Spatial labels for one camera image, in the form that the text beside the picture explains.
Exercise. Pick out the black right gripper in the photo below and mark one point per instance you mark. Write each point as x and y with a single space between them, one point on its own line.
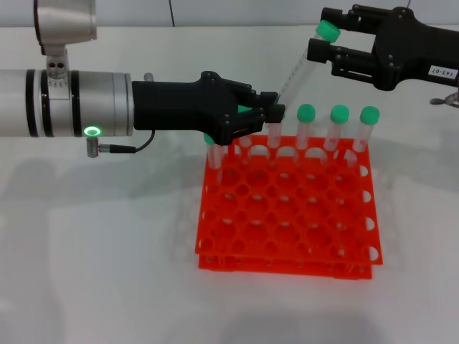
405 50

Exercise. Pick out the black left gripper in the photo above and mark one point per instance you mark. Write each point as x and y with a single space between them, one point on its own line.
179 105

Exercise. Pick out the clear test tube green cap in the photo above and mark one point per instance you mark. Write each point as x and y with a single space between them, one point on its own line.
215 157
369 114
275 134
248 110
297 71
306 112
339 113

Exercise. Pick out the orange plastic test tube rack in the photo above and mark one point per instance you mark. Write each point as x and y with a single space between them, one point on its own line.
287 272

